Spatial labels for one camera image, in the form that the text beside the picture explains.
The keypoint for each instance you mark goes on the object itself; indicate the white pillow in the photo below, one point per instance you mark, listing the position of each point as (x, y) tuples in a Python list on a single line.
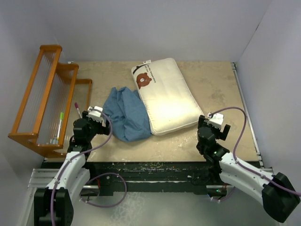
[(168, 100)]

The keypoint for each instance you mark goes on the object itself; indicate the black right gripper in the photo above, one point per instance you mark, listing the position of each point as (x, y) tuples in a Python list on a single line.
[(224, 133)]

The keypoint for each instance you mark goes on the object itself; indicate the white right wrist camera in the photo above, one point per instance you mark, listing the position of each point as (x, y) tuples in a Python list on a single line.
[(215, 120)]

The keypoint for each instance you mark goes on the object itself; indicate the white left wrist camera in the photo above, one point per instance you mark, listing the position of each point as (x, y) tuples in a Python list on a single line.
[(95, 113)]

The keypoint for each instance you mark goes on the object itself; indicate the blue pillowcase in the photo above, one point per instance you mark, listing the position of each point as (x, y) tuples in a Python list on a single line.
[(128, 115)]

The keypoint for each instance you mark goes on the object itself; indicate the magenta capped marker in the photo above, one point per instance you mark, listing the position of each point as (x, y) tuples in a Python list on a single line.
[(78, 110)]

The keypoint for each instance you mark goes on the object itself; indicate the orange wooden tiered rack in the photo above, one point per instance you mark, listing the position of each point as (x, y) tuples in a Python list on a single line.
[(53, 87)]

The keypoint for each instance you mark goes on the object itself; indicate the aluminium frame rail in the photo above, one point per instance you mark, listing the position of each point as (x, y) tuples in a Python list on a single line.
[(258, 153)]

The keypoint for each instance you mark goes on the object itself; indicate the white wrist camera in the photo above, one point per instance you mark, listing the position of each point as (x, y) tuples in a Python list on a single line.
[(215, 120), (95, 113)]

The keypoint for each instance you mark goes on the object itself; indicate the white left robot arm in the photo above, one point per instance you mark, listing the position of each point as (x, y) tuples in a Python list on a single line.
[(53, 204)]

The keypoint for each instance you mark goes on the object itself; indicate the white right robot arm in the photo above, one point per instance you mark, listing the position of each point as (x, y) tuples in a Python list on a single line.
[(274, 192)]

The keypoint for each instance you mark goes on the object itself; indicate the green capped marker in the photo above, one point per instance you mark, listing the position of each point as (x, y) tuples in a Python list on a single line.
[(59, 126)]

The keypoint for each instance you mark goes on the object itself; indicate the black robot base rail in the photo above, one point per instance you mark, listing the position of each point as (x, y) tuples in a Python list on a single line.
[(155, 177)]

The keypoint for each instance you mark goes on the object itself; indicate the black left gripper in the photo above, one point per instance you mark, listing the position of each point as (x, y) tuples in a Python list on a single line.
[(101, 129)]

